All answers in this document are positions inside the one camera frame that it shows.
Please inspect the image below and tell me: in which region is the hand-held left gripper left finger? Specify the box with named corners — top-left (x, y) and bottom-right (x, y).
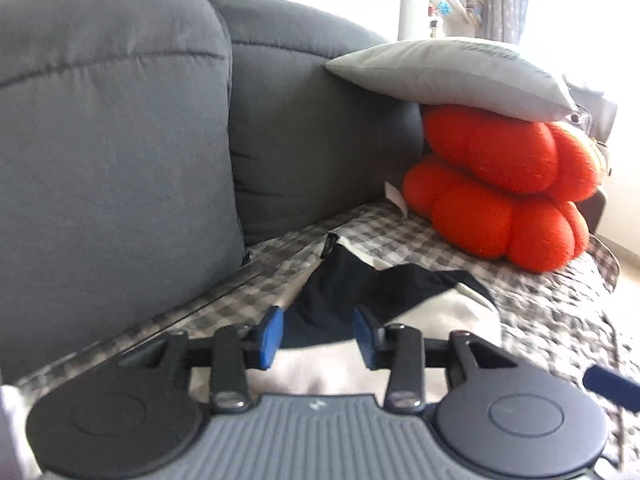
top-left (119, 305), bottom-right (285, 413)

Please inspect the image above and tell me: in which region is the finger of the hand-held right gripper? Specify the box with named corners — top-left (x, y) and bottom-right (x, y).
top-left (582, 365), bottom-right (640, 413)

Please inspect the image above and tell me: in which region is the grey sofa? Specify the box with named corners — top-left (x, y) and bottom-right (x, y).
top-left (0, 0), bottom-right (618, 383)

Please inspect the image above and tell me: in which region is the grey curtain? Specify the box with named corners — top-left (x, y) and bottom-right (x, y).
top-left (477, 0), bottom-right (533, 46)

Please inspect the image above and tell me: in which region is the orange plush cushion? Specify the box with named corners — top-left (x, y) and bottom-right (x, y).
top-left (385, 105), bottom-right (603, 273)

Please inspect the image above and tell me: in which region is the beige printed sweatshirt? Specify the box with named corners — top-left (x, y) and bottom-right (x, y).
top-left (240, 247), bottom-right (503, 397)

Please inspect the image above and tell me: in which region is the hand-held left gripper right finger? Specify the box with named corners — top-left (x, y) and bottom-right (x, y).
top-left (353, 305), bottom-right (521, 413)

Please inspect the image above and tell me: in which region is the white pillow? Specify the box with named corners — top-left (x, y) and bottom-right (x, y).
top-left (325, 37), bottom-right (578, 122)

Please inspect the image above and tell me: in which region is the grey checked quilt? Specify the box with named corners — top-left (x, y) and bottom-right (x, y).
top-left (15, 200), bottom-right (623, 476)

